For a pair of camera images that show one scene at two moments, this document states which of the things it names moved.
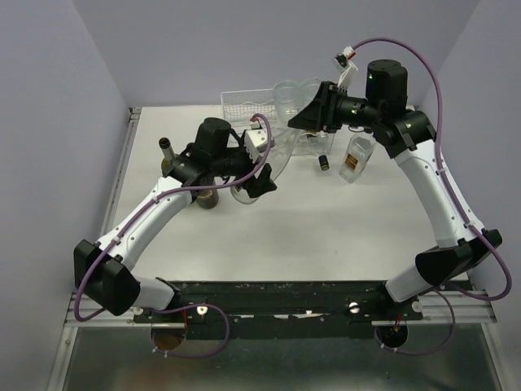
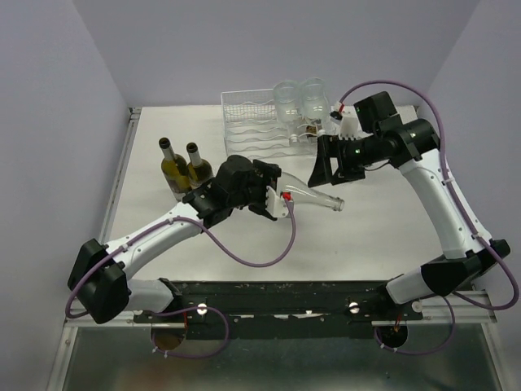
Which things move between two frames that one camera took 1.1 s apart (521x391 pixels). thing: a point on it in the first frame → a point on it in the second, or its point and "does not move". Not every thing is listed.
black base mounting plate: [268, 310] does not move
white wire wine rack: [259, 103] does not move
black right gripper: [319, 115] → [332, 146]
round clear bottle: [286, 96] does not move
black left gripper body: [233, 163] → [254, 191]
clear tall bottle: [283, 139] → [302, 193]
